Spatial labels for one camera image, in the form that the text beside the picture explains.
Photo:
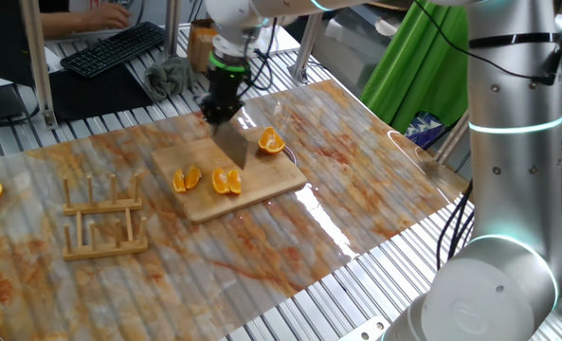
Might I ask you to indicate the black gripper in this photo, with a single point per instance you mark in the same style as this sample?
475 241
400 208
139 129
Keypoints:
223 97

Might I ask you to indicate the steel cleaver knife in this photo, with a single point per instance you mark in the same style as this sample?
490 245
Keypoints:
233 144

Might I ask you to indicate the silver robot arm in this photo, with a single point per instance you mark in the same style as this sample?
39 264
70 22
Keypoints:
517 189

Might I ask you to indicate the bare person hand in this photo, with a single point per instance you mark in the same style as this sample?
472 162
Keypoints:
105 16

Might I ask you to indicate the grey crumpled cloth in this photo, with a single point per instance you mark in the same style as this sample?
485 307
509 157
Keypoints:
167 78

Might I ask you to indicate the bamboo cutting board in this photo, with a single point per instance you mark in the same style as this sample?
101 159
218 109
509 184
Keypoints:
271 182

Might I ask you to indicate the taped cardboard box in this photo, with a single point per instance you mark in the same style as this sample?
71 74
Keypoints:
200 45

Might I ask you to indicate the black desk pad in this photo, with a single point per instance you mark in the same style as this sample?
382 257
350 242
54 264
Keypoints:
96 95

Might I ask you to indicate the black computer keyboard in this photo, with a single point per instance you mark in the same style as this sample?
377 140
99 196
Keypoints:
114 47

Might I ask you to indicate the wooden peg rack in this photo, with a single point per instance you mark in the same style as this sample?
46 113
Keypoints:
100 206

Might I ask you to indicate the marble pattern plastic mat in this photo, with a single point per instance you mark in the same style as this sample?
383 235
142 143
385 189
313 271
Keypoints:
261 265

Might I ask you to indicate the white paper sheet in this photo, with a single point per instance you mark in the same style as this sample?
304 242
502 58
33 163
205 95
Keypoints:
53 59

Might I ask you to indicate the green fabric curtain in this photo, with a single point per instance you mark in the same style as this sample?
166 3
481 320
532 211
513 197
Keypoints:
418 71

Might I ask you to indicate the blue patterned bag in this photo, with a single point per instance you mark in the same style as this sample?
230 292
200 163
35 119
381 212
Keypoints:
425 130

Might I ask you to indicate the black monitor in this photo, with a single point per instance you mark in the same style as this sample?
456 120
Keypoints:
1 38

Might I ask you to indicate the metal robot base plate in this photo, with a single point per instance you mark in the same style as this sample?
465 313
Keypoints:
363 331

